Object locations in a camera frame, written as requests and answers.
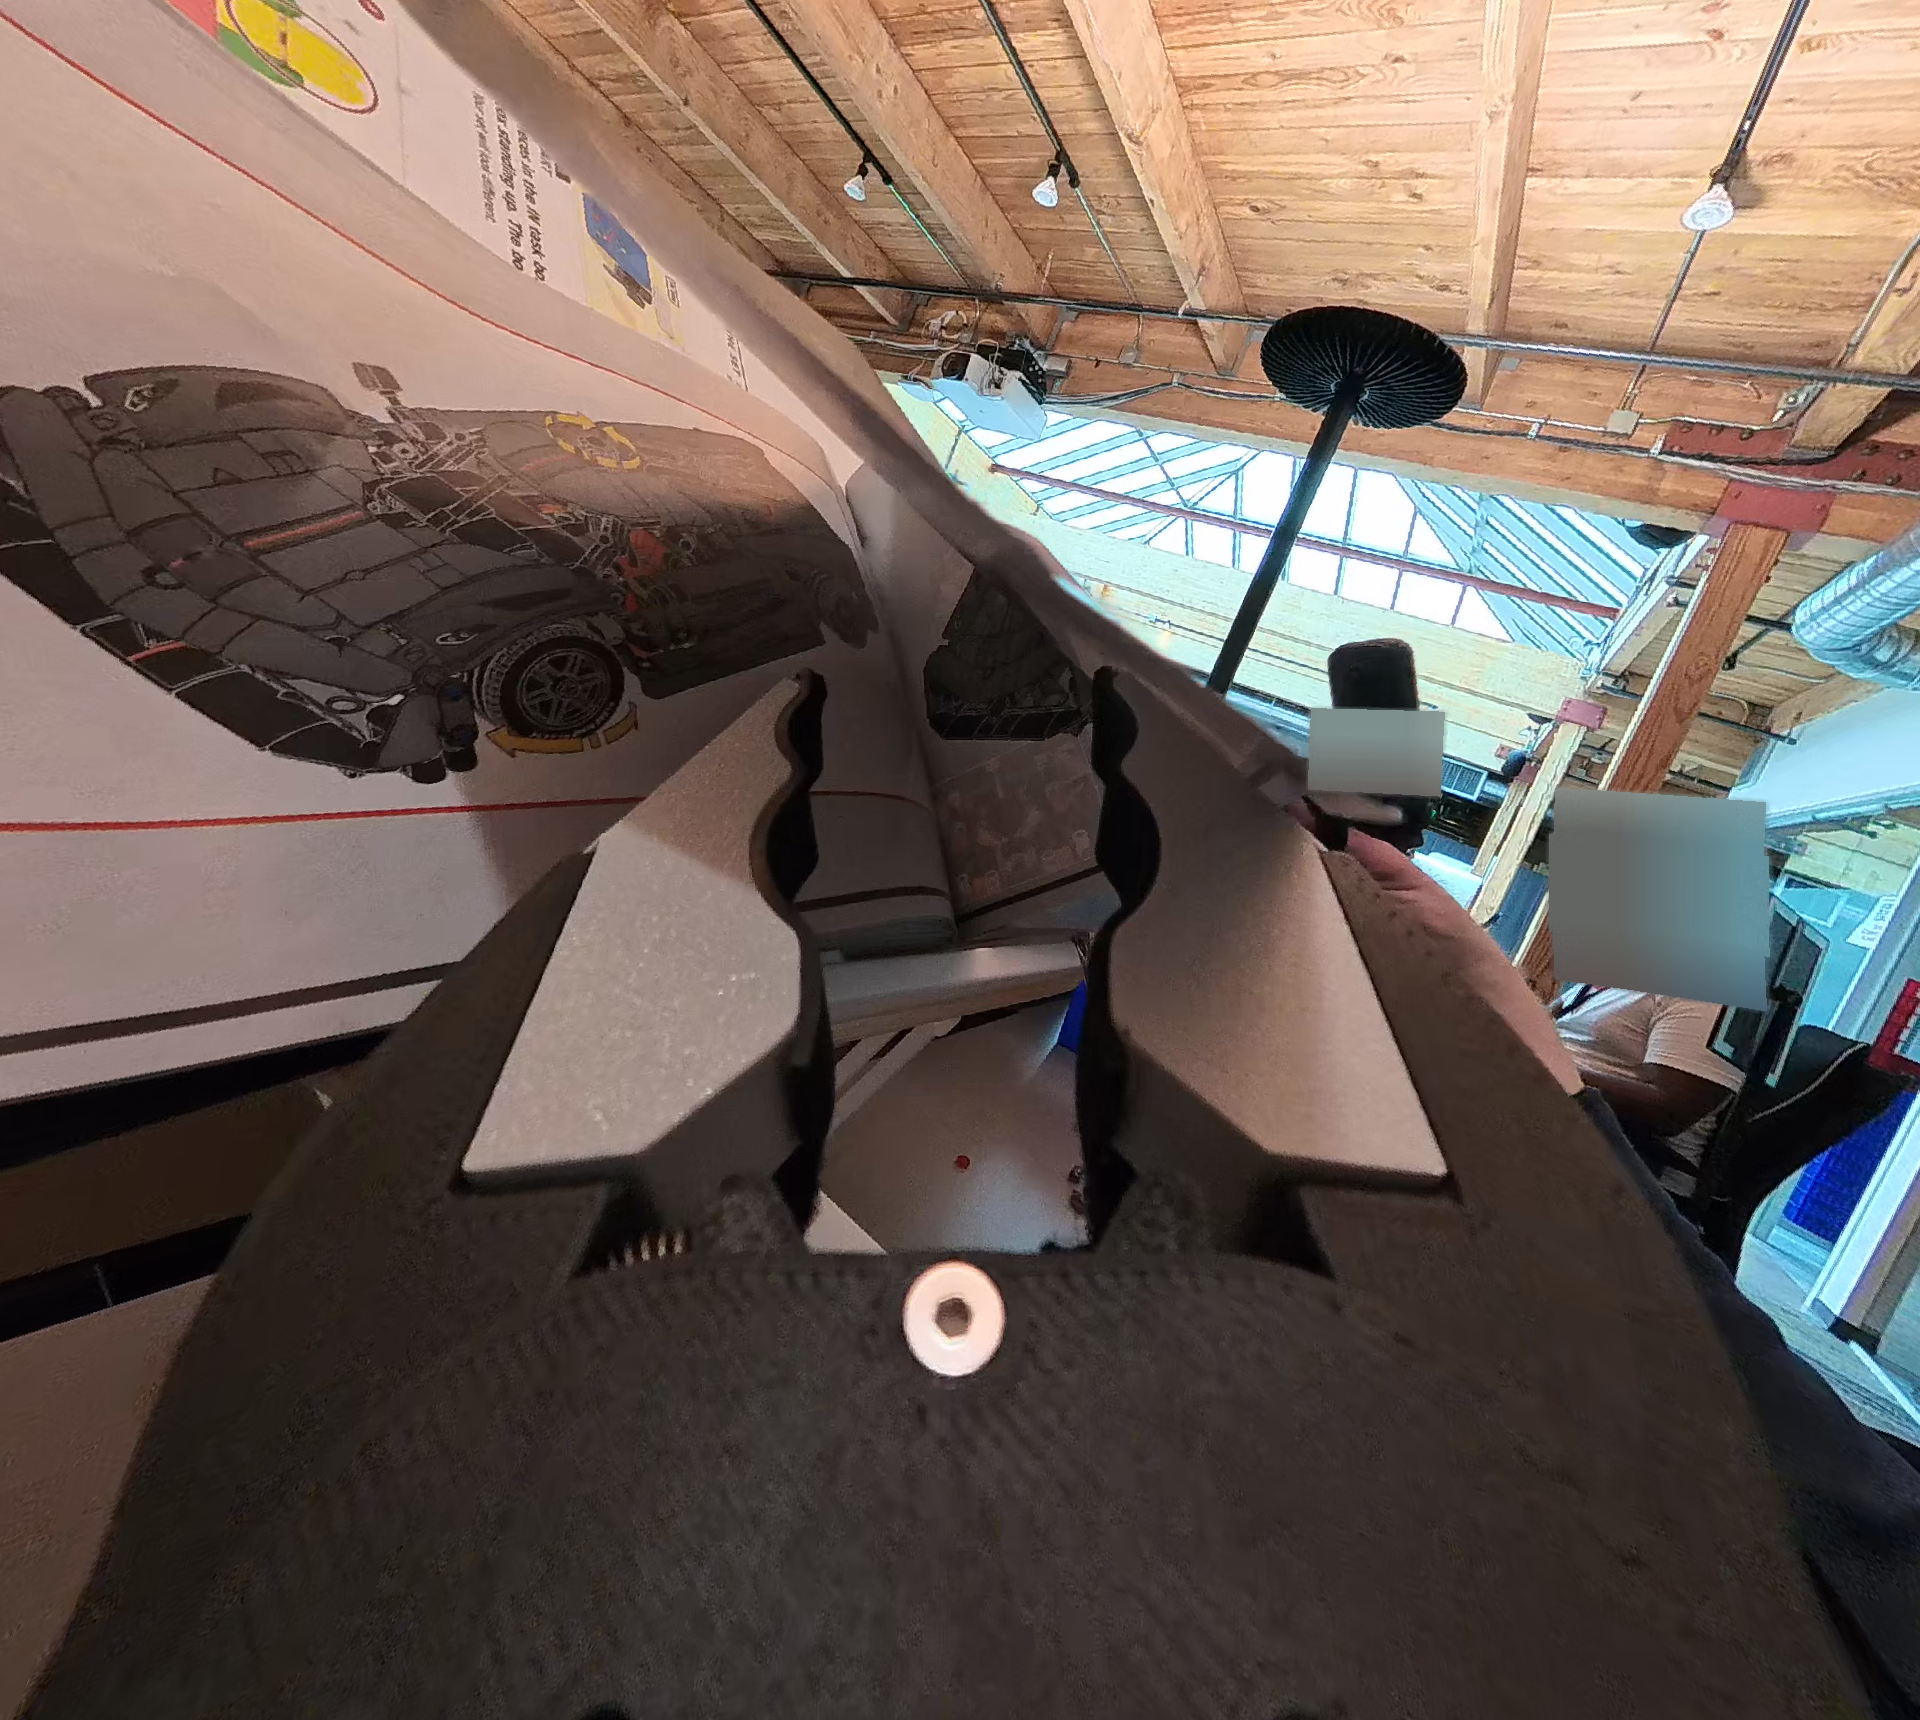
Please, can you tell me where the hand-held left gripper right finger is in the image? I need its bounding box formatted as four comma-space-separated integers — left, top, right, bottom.
1075, 667, 1453, 1250

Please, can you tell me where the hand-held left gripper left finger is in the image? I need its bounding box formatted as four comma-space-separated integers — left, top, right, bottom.
458, 670, 839, 1230

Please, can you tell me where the instruction book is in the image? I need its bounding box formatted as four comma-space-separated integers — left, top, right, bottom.
0, 0, 1360, 1108

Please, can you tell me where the person's right hand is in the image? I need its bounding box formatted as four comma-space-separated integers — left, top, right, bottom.
1334, 835, 1590, 1100

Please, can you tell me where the black steel pole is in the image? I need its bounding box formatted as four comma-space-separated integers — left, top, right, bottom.
1207, 306, 1471, 703

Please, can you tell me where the white book stand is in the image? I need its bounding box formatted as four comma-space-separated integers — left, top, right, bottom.
832, 941, 1121, 1255

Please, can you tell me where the white ceiling unit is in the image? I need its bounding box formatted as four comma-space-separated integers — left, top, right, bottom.
930, 343, 1053, 441

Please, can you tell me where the black office chair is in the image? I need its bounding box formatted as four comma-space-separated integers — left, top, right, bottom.
1695, 1023, 1920, 1281

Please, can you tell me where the blue storage bins rack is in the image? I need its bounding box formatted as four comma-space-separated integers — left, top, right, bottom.
1776, 1097, 1920, 1250

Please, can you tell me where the wooden post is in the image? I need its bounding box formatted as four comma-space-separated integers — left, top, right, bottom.
1596, 483, 1794, 796
1471, 701, 1596, 929

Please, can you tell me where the silver air duct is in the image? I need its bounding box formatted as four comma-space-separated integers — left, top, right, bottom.
1792, 535, 1920, 691

